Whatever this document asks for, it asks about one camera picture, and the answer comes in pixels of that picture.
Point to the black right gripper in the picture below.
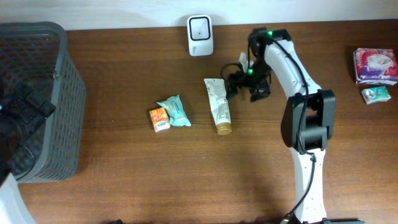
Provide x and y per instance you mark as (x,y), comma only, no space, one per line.
(241,81)

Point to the white tube gold cap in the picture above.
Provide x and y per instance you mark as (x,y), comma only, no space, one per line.
(219,105)

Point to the teal soap pouch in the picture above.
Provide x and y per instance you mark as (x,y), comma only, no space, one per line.
(174,108)

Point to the orange tissue packet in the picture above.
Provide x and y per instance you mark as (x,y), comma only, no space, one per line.
(160,119)

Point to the small green tissue packet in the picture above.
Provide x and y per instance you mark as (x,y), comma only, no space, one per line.
(375,95)

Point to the red purple tissue pack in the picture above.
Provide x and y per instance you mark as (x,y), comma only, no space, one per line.
(375,66)

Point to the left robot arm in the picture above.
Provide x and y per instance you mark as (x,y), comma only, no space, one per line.
(23,112)

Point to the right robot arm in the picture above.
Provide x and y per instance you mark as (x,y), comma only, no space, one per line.
(308,118)

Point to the white barcode scanner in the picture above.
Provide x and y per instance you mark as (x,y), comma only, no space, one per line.
(200,35)

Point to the dark grey plastic basket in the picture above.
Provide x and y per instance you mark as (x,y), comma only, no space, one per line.
(35,53)

